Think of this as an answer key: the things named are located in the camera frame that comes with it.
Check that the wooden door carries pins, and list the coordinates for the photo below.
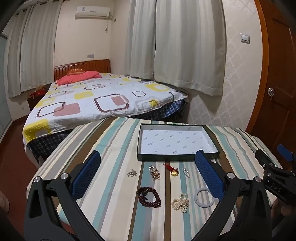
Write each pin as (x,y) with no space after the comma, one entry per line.
(277,69)

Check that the bed with patterned sheet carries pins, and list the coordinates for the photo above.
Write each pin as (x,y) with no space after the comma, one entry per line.
(104,92)

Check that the white jade bangle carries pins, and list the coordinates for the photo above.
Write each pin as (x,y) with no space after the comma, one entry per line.
(198,201)

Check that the red box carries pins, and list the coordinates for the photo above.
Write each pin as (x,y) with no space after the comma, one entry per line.
(35,93)

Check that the silver rhinestone brooch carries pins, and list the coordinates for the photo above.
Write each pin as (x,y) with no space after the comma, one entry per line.
(186,172)

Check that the striped tablecloth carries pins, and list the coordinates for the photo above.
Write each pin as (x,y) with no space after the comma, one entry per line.
(115,150)

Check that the white air conditioner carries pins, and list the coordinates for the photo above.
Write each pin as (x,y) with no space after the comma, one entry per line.
(92,12)

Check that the orange cushion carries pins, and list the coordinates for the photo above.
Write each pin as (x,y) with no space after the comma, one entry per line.
(75,71)

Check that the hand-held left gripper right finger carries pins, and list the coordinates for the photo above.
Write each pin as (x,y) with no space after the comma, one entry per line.
(208,176)

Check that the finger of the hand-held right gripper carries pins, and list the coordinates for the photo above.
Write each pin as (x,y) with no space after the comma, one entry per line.
(285,151)
(263,157)

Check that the metal door lock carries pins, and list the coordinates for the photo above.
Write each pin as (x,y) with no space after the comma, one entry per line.
(271,92)

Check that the gold ingot red knot charm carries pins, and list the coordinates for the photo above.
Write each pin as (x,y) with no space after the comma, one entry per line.
(173,172)

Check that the pink pillow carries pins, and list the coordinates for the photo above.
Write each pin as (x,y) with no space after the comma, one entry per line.
(76,78)

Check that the green box with white lining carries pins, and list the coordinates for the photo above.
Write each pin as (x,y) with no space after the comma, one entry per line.
(175,141)

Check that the white light switch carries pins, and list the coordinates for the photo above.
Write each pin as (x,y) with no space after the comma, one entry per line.
(245,38)

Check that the person's right hand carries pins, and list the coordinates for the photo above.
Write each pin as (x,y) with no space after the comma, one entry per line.
(284,210)

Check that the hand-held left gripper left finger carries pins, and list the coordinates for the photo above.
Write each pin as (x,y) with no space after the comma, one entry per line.
(85,176)

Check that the white curtain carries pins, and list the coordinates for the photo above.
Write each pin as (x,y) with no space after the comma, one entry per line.
(15,58)
(138,39)
(39,46)
(189,46)

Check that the frosted glass door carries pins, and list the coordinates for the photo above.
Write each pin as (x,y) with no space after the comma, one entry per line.
(3,92)

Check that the wooden headboard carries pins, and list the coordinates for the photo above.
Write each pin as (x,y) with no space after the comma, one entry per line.
(92,64)

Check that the dark wooden nightstand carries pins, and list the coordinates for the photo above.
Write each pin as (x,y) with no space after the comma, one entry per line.
(33,103)

